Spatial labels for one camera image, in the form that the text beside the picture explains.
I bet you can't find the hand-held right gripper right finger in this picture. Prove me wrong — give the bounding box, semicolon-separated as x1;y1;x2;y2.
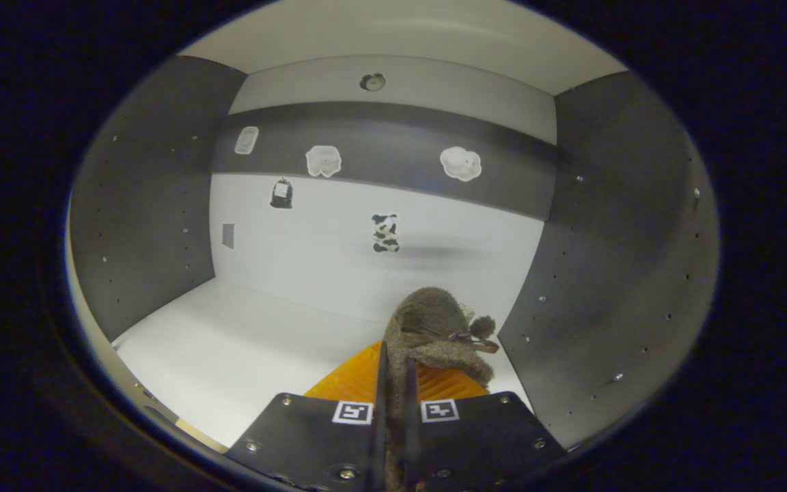
404;357;567;492

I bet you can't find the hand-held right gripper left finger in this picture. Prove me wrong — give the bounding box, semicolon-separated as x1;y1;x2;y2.
225;340;389;492

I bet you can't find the brown fuzzy shoe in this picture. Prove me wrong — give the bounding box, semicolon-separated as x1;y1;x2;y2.
383;287;500;492

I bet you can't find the white shoe cabinet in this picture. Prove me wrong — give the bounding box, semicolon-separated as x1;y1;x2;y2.
66;0;721;455

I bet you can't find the white cabinet shelf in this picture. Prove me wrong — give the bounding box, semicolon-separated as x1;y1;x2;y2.
178;0;630;96
112;277;534;448

